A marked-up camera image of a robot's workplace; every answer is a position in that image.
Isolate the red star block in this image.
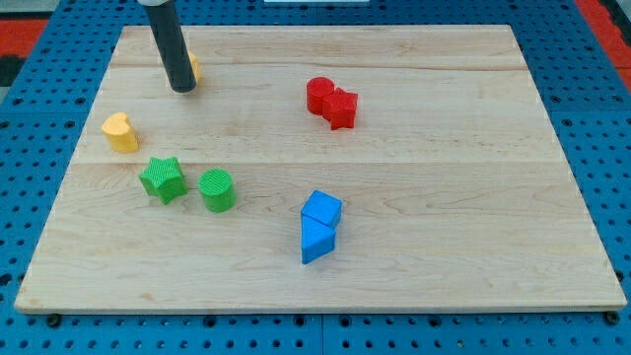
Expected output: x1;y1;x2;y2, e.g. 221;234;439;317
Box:
321;88;359;130

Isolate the green cylinder block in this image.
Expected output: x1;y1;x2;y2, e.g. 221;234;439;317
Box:
198;169;237;213

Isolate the green star block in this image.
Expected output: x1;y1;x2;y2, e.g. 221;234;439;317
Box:
139;157;187;205

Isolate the light wooden board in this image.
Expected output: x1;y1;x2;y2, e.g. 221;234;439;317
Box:
15;25;627;315

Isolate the red cylinder block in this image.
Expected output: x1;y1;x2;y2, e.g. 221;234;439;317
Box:
306;77;335;115

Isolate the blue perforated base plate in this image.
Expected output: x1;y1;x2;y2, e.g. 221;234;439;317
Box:
1;0;630;354

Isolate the blue cube block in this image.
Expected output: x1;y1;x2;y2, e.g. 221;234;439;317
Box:
301;190;342;229

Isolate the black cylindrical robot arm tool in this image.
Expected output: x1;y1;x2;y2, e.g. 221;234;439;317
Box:
138;0;196;93

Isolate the yellow block behind tool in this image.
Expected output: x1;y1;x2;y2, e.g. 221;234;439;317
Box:
188;52;202;83

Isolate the blue triangle block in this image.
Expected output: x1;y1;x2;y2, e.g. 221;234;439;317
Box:
301;216;336;264

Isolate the yellow heart block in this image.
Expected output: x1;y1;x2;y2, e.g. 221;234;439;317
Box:
102;111;139;153

